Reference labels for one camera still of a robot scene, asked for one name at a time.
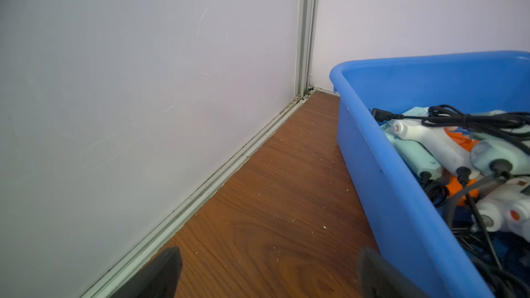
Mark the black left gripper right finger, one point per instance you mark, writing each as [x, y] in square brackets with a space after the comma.
[378, 278]

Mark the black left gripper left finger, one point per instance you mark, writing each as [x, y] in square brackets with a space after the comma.
[159, 278]

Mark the white orange glue gun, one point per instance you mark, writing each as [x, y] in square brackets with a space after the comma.
[435, 140]
[506, 208]

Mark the blue plastic storage box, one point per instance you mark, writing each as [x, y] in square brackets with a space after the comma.
[410, 232]

